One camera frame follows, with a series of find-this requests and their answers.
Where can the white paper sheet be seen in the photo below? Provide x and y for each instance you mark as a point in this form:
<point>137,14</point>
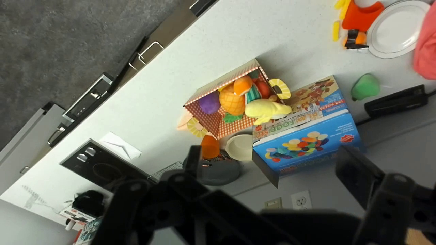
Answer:
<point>118,145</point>

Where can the small white plate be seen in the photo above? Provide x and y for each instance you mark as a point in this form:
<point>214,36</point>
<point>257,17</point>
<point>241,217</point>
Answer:
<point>399,29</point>

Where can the white wall outlet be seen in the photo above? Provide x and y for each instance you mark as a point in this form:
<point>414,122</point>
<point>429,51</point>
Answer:
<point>301,199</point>

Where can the beige bowl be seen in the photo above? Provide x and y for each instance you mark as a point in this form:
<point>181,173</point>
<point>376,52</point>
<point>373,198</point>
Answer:
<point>239,148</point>

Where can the green leafy toy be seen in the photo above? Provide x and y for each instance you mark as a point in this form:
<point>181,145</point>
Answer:
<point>231,119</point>

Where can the black charger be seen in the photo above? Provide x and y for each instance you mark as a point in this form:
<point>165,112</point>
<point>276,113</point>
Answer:
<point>395,103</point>

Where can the red white product box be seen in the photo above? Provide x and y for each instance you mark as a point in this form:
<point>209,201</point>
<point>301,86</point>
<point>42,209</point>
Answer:
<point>72,216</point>

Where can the red checkered basket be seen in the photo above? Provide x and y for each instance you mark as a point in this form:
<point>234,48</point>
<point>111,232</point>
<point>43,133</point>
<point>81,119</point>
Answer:
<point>212,123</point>

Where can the yellow toy fries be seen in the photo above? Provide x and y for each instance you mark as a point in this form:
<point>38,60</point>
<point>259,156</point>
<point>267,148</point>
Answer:
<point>340,14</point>

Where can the black dishwasher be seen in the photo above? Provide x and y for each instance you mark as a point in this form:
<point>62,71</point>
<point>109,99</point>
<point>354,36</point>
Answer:
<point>90,96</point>

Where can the orange toy fruit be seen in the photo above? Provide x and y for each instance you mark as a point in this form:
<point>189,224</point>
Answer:
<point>242,85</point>

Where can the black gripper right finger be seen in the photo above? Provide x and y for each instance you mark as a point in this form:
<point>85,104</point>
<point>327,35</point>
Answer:
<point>385,205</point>

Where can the black flat panel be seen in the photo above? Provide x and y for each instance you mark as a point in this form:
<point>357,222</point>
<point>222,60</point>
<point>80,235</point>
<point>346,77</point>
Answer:
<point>99,168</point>

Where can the black round object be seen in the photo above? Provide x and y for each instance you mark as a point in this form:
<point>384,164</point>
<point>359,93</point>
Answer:
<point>88,203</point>

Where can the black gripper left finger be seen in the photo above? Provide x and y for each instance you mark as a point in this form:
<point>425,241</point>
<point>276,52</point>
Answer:
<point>150,213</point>

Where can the pink cloth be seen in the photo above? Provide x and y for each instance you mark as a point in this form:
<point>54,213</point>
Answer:
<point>427,45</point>

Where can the purple toy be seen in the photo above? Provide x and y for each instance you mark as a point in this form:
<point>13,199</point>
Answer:
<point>208,104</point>

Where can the blue toy food box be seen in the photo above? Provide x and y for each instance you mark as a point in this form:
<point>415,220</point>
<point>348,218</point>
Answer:
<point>313,137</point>

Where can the pale yellow toy slice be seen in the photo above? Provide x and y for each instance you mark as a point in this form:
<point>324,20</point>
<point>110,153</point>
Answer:
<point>197,130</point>

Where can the red white toy piece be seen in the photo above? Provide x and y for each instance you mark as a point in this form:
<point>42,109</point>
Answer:
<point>259,90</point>

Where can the orange plastic cup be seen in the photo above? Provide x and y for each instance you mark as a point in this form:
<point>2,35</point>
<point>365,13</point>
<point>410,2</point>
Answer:
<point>209,148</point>

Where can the dark grey plate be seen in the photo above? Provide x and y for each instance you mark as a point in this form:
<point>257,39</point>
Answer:
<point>222,172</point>

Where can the red orange toy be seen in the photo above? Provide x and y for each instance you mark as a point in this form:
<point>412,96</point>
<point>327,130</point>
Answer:
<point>361,21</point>

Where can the yellow toy banana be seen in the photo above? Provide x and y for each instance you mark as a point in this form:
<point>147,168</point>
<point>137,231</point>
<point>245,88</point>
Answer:
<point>267,111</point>

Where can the beige wall plate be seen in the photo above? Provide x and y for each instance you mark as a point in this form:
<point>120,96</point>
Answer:
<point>272,203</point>

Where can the orange toy pineapple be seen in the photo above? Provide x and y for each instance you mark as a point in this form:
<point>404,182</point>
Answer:
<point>231,101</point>

